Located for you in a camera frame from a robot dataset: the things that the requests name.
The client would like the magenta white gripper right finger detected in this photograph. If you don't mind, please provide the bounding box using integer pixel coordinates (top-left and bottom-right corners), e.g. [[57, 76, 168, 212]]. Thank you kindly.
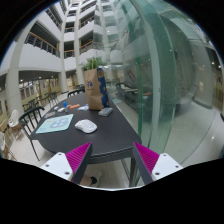
[[133, 142, 182, 185]]

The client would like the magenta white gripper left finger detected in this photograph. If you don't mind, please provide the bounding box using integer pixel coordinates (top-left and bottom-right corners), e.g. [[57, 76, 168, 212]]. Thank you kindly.
[[41, 142, 92, 184]]

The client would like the white computer mouse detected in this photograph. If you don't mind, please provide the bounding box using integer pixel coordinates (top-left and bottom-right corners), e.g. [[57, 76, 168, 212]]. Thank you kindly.
[[75, 119, 97, 134]]

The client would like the light blue mouse pad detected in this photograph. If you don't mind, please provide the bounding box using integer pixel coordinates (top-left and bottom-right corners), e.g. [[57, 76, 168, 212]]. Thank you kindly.
[[36, 114, 73, 134]]

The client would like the white sneaker foot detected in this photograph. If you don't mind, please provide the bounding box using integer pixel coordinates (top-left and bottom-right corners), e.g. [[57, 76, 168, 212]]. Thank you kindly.
[[80, 170, 103, 187]]

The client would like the black round table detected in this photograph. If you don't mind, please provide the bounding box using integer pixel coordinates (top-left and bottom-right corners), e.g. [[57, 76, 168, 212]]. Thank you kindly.
[[29, 91, 143, 188]]

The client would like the orange marker pen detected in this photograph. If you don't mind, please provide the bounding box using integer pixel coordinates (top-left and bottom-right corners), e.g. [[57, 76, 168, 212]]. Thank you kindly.
[[69, 104, 80, 109]]

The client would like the blue cap small bottle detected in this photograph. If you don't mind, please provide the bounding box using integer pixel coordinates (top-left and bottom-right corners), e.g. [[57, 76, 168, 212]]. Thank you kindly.
[[63, 102, 68, 113]]

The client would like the black chair near left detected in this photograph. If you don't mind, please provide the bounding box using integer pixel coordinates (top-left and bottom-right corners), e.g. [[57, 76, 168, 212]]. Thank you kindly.
[[18, 106, 45, 160]]

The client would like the black chair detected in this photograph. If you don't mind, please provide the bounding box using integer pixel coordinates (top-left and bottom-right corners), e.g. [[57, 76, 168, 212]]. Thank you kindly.
[[18, 106, 45, 160], [67, 89, 85, 98]]

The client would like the black chair far side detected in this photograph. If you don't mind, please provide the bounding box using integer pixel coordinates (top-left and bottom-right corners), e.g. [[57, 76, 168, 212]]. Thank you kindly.
[[67, 89, 85, 98]]

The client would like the brown paper bag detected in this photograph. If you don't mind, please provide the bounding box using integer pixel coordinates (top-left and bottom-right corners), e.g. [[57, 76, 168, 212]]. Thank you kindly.
[[84, 68, 109, 110]]

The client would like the green potted plant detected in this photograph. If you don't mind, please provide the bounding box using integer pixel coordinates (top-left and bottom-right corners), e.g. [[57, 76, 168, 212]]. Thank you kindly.
[[80, 57, 105, 71]]

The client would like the white wire chair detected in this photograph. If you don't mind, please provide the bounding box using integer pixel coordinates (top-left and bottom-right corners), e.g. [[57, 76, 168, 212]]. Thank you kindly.
[[8, 110, 21, 139]]

